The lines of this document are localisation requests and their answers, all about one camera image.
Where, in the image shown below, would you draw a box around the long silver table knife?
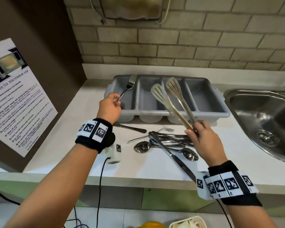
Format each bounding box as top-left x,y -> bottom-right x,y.
149,132 -> 196,183

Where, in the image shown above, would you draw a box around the black camera cable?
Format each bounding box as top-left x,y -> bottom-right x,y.
216,199 -> 233,228
96,157 -> 111,228

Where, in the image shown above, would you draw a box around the stainless steel sink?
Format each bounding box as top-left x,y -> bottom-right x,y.
224,87 -> 285,166

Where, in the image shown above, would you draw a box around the person's left hand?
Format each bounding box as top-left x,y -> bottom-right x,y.
96,92 -> 122,125

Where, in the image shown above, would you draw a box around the silver metal spoon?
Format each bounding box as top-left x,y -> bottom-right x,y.
149,139 -> 199,161
134,141 -> 186,154

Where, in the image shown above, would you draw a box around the yellow object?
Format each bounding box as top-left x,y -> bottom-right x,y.
133,221 -> 167,228

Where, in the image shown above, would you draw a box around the person's right hand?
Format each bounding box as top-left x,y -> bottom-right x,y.
184,120 -> 228,167

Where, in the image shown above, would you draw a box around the silver metal fork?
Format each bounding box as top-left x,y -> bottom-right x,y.
127,127 -> 175,144
116,74 -> 138,102

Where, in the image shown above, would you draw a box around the green cabinet front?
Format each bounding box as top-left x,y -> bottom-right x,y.
0,180 -> 285,217

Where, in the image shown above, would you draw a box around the brown cabinet side panel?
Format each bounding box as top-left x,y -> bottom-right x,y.
0,0 -> 87,173

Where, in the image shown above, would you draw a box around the black wristband with marker tags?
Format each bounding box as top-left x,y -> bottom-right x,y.
75,118 -> 116,154
196,160 -> 263,207

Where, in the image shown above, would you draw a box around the person's left forearm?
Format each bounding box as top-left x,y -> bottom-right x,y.
4,139 -> 99,228

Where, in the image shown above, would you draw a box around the white microwave guidelines poster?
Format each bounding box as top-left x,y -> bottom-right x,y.
0,38 -> 58,158

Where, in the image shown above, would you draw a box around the white plastic container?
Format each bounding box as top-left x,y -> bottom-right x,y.
169,216 -> 207,228

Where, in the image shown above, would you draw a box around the steel wall dispenser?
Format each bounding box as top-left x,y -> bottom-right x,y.
98,0 -> 163,21

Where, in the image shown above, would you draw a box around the person's right forearm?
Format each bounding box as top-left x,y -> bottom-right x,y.
224,199 -> 279,228

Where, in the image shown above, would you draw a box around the silver butter knife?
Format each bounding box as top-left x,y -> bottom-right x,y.
113,123 -> 147,134

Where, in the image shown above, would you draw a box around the grey plastic cutlery tray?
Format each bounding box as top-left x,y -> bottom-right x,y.
104,75 -> 231,124

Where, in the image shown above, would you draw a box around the white wall cable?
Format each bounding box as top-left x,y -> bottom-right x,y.
156,0 -> 172,24
89,0 -> 107,25

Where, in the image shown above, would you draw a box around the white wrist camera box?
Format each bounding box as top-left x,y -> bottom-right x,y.
106,143 -> 123,165

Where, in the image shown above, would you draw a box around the beige slotted kitchen tongs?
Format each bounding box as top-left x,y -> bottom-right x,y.
151,77 -> 198,131

